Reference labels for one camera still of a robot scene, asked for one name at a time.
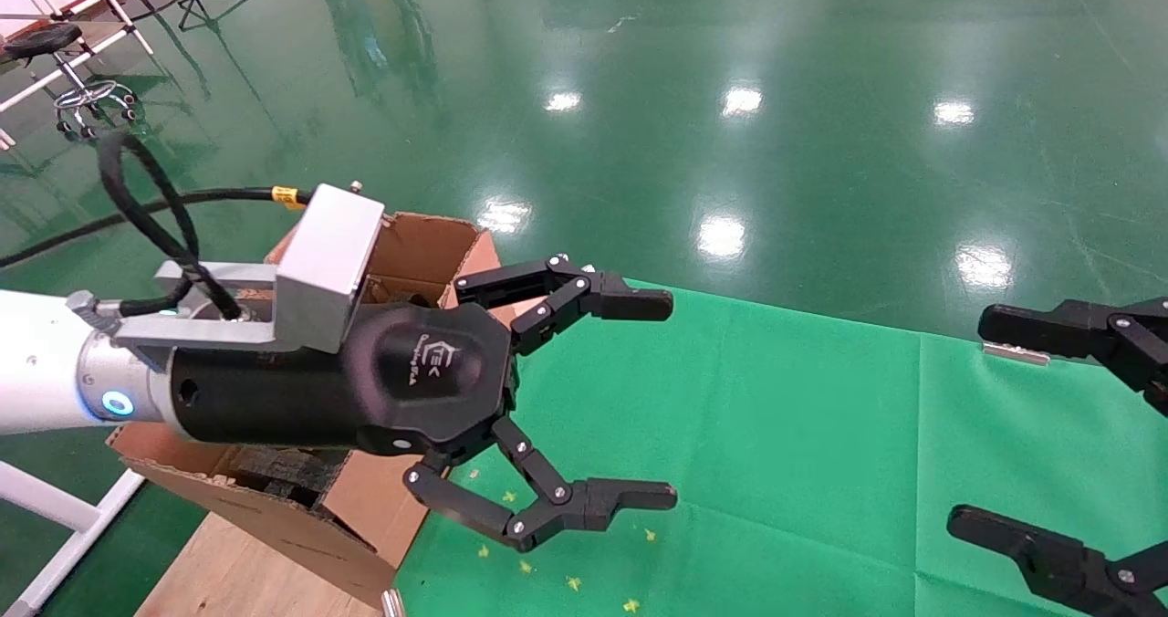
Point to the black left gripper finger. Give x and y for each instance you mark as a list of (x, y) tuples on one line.
[(630, 305), (620, 498)]

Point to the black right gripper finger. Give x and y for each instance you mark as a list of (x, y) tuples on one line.
[(1095, 334), (1058, 567)]

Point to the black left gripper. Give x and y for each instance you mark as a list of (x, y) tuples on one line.
[(365, 398)]

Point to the large open cardboard carton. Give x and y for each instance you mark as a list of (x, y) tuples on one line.
[(274, 526)]

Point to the black foam block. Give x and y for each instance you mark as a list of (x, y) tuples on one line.
[(283, 471)]

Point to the large green table cloth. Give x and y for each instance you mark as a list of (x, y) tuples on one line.
[(803, 434)]

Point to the white pipe rack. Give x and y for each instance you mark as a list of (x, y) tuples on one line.
[(18, 99)]

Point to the black stool with chrome base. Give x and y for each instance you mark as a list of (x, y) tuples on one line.
[(41, 40)]

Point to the white tube frame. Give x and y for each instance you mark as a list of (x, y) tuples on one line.
[(55, 506)]

